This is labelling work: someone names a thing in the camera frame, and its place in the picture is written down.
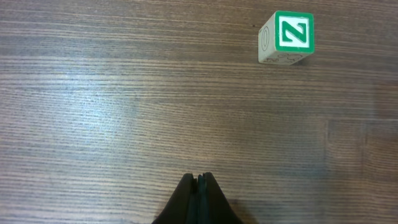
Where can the green Z block left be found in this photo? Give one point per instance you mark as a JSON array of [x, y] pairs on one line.
[[286, 38]]

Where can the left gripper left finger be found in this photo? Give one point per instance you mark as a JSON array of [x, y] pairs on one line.
[[182, 205]]

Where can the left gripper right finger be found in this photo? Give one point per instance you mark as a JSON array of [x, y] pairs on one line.
[[213, 206]]

